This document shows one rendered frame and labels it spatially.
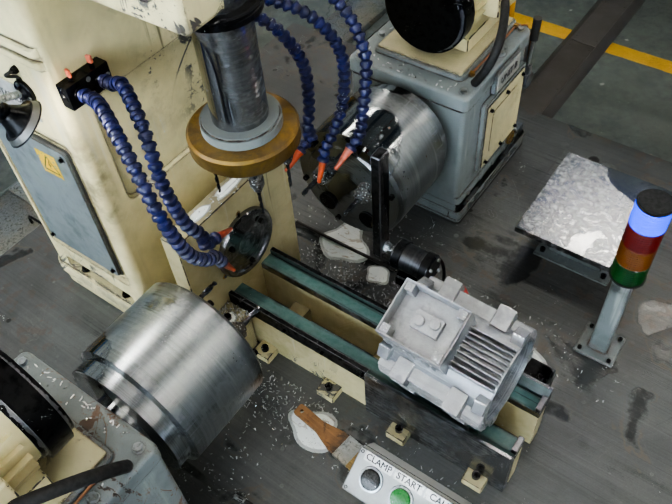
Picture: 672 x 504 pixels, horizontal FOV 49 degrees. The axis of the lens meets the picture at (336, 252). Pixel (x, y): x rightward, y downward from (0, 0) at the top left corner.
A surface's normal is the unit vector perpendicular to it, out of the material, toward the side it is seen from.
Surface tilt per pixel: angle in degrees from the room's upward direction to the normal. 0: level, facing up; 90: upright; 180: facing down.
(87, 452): 0
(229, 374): 66
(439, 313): 23
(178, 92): 90
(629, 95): 0
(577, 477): 0
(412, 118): 32
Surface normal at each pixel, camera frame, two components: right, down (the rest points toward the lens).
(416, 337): -0.29, -0.34
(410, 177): 0.74, 0.16
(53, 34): 0.82, 0.41
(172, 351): 0.23, -0.45
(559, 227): -0.06, -0.64
